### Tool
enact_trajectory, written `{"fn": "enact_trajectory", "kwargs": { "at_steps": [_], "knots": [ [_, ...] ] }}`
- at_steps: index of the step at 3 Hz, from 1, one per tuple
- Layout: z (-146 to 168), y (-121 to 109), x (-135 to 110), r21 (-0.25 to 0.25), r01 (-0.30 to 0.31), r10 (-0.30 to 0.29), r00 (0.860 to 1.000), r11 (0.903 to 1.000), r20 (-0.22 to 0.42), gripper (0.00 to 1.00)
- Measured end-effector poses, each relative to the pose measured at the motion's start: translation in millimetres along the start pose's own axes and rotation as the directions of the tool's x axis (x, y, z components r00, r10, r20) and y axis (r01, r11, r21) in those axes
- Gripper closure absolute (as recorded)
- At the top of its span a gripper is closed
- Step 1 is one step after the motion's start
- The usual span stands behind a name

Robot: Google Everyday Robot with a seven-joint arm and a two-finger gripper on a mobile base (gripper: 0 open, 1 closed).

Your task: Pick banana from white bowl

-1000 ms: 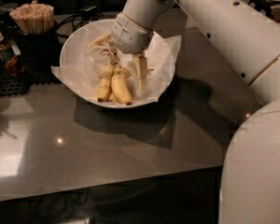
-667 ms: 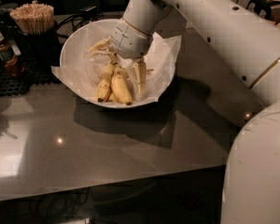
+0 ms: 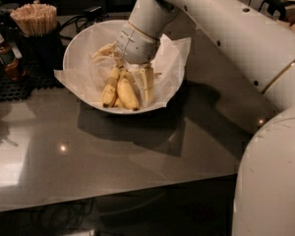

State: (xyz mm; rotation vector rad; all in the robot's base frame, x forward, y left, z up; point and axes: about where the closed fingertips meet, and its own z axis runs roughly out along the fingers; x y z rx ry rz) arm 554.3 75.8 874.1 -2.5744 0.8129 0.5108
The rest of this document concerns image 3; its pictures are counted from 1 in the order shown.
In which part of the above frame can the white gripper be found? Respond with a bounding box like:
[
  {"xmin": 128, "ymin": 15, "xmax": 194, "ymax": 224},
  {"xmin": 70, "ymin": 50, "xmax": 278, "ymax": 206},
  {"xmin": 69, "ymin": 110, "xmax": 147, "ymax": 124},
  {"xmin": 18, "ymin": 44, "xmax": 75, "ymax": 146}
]
[{"xmin": 91, "ymin": 22, "xmax": 159, "ymax": 107}]

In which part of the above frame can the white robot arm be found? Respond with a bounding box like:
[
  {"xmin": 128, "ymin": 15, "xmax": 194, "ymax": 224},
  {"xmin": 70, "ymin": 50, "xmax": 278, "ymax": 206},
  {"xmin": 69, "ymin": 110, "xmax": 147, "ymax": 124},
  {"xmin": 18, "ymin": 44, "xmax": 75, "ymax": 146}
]
[{"xmin": 117, "ymin": 0, "xmax": 295, "ymax": 236}]

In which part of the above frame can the front yellow banana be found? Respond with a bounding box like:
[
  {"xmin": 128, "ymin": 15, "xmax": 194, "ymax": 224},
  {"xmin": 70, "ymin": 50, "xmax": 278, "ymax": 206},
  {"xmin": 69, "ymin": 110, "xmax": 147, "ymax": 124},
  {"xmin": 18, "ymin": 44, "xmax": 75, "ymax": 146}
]
[{"xmin": 117, "ymin": 70, "xmax": 140, "ymax": 111}]

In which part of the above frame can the yellow banana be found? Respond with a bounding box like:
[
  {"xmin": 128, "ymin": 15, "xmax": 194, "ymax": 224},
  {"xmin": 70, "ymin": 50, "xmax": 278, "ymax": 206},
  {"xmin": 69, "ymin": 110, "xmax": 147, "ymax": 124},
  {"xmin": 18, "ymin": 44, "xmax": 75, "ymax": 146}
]
[
  {"xmin": 117, "ymin": 70, "xmax": 140, "ymax": 111},
  {"xmin": 101, "ymin": 67, "xmax": 119, "ymax": 108}
]

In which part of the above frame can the white bowl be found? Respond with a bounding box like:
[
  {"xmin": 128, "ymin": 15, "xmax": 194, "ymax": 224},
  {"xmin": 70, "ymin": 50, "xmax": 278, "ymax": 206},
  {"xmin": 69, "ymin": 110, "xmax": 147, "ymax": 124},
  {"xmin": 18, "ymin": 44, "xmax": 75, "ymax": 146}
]
[{"xmin": 62, "ymin": 19, "xmax": 186, "ymax": 115}]

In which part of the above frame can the left yellow banana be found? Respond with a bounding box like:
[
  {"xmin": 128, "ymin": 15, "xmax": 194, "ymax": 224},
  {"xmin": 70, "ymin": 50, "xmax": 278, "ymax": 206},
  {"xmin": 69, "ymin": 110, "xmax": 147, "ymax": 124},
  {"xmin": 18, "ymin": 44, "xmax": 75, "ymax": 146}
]
[{"xmin": 101, "ymin": 67, "xmax": 119, "ymax": 108}]

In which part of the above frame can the white paper liner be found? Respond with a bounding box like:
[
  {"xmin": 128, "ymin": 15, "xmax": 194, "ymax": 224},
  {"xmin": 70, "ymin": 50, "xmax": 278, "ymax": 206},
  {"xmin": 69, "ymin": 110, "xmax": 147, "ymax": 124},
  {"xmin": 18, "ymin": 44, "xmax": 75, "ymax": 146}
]
[{"xmin": 53, "ymin": 20, "xmax": 192, "ymax": 112}]

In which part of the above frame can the black stick holder cup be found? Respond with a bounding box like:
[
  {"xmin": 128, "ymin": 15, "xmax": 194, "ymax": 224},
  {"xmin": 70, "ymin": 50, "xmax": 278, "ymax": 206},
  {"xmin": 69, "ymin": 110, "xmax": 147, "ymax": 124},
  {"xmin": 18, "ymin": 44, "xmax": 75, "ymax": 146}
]
[{"xmin": 24, "ymin": 29, "xmax": 64, "ymax": 77}]

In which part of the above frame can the wooden stir sticks bundle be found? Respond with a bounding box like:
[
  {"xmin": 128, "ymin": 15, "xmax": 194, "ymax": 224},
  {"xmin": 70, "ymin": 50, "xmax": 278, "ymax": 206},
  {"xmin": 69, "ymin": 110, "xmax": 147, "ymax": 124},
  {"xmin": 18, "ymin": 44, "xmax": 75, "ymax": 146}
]
[{"xmin": 11, "ymin": 0, "xmax": 57, "ymax": 36}]

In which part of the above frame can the brown sauce bottle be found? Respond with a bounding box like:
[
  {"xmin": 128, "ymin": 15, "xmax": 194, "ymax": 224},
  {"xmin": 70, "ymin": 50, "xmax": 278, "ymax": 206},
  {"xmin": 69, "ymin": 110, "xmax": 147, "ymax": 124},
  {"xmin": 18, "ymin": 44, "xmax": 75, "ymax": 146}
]
[{"xmin": 0, "ymin": 33, "xmax": 26, "ymax": 83}]

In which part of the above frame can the black rubber mesh mat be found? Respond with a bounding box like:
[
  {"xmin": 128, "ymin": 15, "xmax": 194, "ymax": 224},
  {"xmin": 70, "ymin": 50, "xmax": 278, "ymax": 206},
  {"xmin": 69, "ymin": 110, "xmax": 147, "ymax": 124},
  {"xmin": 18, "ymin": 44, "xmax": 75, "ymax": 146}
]
[{"xmin": 0, "ymin": 60, "xmax": 62, "ymax": 102}]

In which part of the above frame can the black cable with adapter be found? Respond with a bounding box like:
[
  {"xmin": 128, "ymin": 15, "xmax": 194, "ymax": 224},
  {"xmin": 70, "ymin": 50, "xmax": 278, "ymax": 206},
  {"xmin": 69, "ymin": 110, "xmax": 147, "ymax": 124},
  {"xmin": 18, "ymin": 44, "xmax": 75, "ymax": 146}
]
[{"xmin": 58, "ymin": 6, "xmax": 110, "ymax": 41}]

